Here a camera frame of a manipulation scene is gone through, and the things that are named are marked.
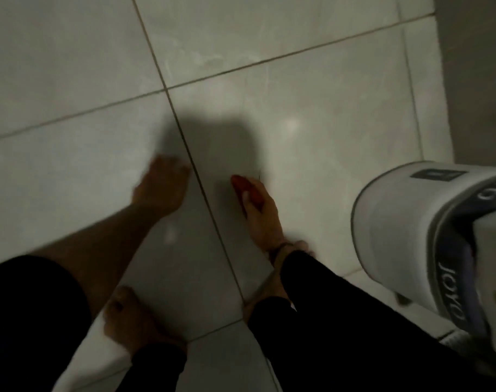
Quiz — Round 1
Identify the dark wrist band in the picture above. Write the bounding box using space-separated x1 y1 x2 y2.
267 241 294 265

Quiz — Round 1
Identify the black trouser leg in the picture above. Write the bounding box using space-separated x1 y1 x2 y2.
127 342 188 392

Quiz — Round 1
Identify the person's left foot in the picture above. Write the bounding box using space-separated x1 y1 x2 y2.
103 286 188 357

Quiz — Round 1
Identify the person's left hand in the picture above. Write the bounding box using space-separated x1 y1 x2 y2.
132 154 193 219

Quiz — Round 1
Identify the small red object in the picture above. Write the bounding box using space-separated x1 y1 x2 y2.
231 175 266 212

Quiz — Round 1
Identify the person's right hand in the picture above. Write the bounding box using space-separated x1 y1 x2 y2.
231 174 286 253

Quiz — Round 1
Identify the person's left forearm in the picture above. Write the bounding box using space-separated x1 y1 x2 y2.
29 202 169 320

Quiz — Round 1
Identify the person's right forearm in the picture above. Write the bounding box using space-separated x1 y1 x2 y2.
247 250 496 392

